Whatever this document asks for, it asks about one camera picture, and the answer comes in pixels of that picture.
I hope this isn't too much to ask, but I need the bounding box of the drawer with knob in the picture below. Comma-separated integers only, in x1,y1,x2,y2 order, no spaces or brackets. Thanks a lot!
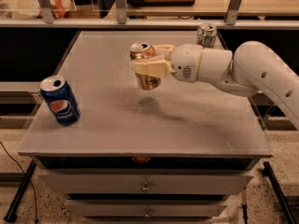
39,170,253,195
65,200,227,217

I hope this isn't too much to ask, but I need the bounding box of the black frame leg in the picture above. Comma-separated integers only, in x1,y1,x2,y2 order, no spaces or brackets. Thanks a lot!
0,161,36,223
263,161,298,224

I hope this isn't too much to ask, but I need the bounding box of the black right frame leg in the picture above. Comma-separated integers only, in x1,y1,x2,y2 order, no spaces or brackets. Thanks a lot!
263,161,298,224

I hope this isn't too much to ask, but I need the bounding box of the grey drawer cabinet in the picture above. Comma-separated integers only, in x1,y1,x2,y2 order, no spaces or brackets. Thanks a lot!
21,31,272,224

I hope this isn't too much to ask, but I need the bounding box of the lower drawer with knob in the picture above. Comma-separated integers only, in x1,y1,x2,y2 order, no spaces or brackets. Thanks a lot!
65,200,227,217

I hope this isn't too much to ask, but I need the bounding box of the grey metal shelf rail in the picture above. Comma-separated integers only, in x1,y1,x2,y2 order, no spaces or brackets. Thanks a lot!
0,19,299,30

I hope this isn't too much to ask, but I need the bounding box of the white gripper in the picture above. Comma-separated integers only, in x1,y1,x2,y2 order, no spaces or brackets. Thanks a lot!
134,44,204,83

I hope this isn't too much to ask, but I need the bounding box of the green and white soda can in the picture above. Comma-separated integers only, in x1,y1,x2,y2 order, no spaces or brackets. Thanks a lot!
196,23,217,48

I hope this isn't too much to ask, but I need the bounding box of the black floor cable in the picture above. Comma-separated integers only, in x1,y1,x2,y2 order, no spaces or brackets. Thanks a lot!
0,140,40,224

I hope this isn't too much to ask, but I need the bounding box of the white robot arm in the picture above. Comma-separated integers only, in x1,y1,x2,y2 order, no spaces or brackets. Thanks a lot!
130,41,299,129

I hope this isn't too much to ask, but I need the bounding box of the upper drawer with knob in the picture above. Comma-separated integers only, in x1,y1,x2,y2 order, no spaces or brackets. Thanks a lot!
39,170,253,195

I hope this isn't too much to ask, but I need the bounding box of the orange soda can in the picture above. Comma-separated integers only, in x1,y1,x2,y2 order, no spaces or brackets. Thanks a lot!
130,42,161,91

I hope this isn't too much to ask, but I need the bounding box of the black left frame leg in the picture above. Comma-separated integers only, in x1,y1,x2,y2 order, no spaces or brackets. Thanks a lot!
0,161,36,223

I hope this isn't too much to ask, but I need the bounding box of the blue Pepsi can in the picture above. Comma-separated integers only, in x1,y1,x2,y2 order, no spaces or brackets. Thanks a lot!
40,76,80,126

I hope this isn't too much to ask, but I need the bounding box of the orange and white bag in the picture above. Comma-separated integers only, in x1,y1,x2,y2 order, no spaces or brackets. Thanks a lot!
9,0,76,22

